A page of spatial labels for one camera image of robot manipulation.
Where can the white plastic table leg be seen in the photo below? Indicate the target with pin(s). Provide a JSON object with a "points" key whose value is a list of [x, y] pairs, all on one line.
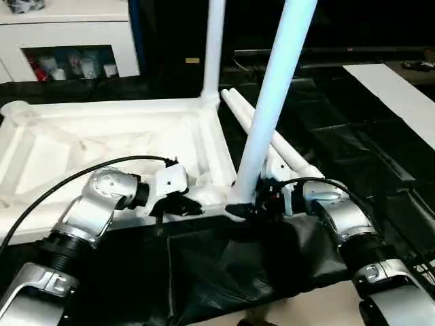
{"points": [[214, 44], [278, 68], [236, 108], [292, 153]]}

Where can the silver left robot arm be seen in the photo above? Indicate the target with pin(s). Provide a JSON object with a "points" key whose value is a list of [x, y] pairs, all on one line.
{"points": [[91, 210]]}

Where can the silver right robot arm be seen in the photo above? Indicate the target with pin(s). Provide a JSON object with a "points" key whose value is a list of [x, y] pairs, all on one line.
{"points": [[343, 217]]}

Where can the black work mat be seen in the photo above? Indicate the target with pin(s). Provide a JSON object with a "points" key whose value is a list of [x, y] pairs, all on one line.
{"points": [[221, 265]]}

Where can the small tan label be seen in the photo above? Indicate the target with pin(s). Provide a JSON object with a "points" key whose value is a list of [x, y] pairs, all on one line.
{"points": [[192, 60]]}

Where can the small white jar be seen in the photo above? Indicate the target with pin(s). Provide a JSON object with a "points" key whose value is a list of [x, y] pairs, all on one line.
{"points": [[109, 70], [59, 74]]}

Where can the white flat board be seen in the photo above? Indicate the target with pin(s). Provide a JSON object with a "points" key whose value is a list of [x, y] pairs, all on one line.
{"points": [[397, 98]]}

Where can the blue vertical panel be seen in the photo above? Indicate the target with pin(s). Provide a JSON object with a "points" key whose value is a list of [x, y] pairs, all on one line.
{"points": [[136, 34]]}

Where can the small red bottle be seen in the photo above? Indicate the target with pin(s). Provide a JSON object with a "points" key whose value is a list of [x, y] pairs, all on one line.
{"points": [[34, 67]]}

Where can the white glass-door cabinet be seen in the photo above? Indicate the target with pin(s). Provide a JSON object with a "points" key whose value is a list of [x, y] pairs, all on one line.
{"points": [[68, 30]]}

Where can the grey glossy object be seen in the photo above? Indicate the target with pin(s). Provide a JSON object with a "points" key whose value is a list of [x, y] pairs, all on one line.
{"points": [[25, 5]]}

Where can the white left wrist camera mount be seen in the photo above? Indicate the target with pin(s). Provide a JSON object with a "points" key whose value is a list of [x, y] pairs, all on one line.
{"points": [[168, 180]]}

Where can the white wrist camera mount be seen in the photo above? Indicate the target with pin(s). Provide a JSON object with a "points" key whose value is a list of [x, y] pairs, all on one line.
{"points": [[275, 168], [168, 180]]}

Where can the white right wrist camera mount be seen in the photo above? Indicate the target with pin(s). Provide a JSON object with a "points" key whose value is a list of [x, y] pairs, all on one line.
{"points": [[275, 168]]}

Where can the black metal rail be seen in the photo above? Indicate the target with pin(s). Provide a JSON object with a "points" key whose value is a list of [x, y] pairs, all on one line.
{"points": [[340, 54]]}

